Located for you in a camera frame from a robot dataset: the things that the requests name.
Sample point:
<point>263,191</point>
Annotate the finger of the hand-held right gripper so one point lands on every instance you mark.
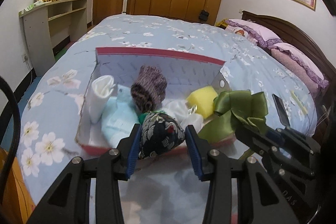
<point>274,133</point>
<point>252,142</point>

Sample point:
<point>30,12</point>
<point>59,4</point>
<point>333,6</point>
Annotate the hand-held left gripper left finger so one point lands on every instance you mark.
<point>134,150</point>

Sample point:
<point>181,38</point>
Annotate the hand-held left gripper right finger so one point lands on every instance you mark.
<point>195,153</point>

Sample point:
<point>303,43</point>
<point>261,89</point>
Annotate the black patterned fabric pouch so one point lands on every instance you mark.
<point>160,134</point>

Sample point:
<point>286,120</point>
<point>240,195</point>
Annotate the green ribbon bow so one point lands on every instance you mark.
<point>236,106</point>

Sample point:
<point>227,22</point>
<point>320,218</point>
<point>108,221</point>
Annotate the white organza pouch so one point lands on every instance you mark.
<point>178,111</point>

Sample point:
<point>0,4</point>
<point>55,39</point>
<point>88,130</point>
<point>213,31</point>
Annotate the yellow sponge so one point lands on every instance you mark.
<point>202,100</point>

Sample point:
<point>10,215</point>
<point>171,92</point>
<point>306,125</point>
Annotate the white waffle cloth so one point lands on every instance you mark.
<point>97,106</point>

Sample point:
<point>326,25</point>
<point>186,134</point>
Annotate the brown knit sock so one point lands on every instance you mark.
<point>149,87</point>

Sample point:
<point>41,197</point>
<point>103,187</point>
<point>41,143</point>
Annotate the pink cardboard box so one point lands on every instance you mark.
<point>170,69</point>

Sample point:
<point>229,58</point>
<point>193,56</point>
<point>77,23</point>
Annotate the black phone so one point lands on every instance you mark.
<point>281,108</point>

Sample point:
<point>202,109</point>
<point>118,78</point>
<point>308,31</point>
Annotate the light blue sock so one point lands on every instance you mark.
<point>118,121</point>

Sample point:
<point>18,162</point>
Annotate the pale plastic strip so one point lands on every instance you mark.
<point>298,102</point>

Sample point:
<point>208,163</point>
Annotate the pink lilac ruffled pillow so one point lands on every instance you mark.
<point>302,61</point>

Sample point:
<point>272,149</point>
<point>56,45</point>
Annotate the dark wooden headboard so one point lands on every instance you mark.
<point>288,27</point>

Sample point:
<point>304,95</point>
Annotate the cartoon print pillow towel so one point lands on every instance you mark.
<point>240,31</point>

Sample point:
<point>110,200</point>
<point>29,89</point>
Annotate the yellow cloth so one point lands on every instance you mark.
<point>222,22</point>

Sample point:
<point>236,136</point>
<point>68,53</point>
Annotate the blue floral bedsheet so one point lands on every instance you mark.
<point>170,32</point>

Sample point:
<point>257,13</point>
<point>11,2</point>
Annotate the wooden desk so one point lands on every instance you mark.
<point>10,187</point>

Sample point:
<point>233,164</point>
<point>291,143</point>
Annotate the small black hanging bag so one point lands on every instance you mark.
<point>204,15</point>

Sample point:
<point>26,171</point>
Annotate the beige open shelf unit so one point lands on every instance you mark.
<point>34,37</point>

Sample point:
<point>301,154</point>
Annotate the green white wipes packet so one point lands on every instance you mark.
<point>32,6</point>

